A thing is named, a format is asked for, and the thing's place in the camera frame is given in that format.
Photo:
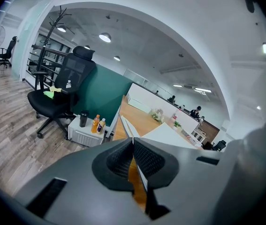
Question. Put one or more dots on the dried flower bouquet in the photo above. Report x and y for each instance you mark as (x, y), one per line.
(157, 115)

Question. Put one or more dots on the orange drink bottle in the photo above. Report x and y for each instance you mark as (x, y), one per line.
(95, 125)

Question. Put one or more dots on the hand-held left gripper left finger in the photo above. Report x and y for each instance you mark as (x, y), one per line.
(76, 184)

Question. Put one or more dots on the clear water bottle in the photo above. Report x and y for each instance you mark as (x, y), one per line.
(68, 84)

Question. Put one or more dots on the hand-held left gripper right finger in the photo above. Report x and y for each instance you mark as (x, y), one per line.
(193, 184)

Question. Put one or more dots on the small potted green plant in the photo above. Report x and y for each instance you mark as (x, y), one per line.
(177, 125)

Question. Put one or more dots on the white flat box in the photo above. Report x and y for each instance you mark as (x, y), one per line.
(138, 104)

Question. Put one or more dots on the white bottle with red label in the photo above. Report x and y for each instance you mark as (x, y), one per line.
(175, 115)

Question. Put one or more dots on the green cloth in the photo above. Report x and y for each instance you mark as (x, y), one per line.
(48, 94)

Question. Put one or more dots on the green partition panel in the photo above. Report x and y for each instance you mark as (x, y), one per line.
(104, 90)

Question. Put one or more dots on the black coat rack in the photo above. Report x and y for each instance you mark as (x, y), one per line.
(49, 34)

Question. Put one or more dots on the black metal railing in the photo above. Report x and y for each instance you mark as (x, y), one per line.
(41, 62)

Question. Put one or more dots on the small black office chair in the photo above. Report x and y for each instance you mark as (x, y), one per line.
(7, 54)

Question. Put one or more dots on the white metal cabinet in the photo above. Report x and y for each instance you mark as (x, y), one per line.
(85, 137)

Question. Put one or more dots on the wooden table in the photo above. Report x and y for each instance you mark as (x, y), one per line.
(144, 95)

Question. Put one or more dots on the yellow cloth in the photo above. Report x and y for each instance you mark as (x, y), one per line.
(55, 89)

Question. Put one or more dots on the black tumbler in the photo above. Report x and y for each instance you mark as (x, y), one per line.
(83, 119)

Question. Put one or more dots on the black mesh office chair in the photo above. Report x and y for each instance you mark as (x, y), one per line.
(53, 104)

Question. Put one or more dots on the book with flag cover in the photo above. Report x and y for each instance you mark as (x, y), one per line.
(186, 134)

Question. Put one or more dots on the yellow drink bottle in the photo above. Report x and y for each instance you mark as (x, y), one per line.
(101, 127)

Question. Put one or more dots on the round ceiling lamp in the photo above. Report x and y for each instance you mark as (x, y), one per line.
(105, 37)
(62, 28)
(116, 58)

